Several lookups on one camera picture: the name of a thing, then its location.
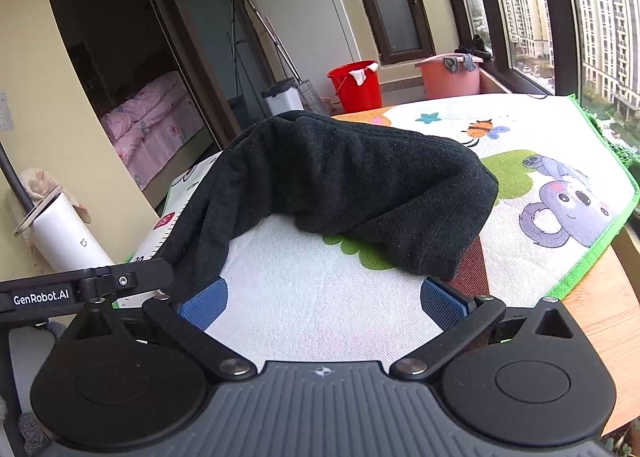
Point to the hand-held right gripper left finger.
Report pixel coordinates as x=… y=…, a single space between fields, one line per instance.
x=202 y=309

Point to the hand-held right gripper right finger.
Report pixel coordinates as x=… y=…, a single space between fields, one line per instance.
x=442 y=304

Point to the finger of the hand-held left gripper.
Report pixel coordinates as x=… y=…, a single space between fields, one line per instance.
x=135 y=274

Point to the black knit garment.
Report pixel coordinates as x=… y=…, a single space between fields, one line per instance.
x=350 y=177

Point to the white cylindrical device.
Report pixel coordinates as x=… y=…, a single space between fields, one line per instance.
x=70 y=237

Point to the printed cartoon play mat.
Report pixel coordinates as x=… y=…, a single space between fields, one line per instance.
x=310 y=287

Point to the pale pink cloth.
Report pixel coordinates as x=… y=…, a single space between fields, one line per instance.
x=42 y=184

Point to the bed with pink blanket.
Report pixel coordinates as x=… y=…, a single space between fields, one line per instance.
x=150 y=127

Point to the pink bucket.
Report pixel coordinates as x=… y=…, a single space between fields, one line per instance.
x=445 y=84

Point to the red bucket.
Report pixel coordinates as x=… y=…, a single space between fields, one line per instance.
x=355 y=97

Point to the white trash bin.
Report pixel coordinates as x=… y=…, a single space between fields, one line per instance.
x=285 y=99

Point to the green plant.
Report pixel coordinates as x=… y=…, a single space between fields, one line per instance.
x=620 y=147

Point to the grey rag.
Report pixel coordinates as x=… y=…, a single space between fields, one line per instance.
x=451 y=64

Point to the metal pole flat mop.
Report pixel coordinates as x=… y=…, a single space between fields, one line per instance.
x=315 y=97

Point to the white rag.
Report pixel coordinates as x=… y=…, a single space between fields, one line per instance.
x=359 y=76

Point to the blue-grey rag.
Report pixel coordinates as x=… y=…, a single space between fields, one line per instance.
x=470 y=62

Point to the glass sliding door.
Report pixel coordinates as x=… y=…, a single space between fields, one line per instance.
x=210 y=37

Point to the small black object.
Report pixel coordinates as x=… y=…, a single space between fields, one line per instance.
x=475 y=46

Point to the brown framed glass door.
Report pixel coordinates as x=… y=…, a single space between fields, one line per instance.
x=390 y=2

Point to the apartment buildings outside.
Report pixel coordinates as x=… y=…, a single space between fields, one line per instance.
x=605 y=17

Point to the white wall switch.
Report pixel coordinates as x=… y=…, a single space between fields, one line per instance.
x=4 y=112

